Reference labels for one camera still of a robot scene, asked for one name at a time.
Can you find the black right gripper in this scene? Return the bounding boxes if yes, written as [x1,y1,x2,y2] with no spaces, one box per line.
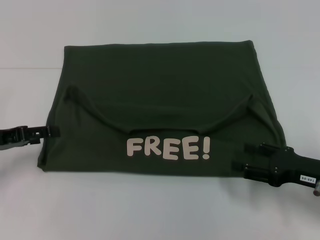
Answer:
[231,141,320,189]

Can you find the dark green shirt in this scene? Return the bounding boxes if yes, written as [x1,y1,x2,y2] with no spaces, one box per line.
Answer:
[36,39,286,175]

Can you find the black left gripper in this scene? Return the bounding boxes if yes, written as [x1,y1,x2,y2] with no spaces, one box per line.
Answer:
[0,125,62,152]

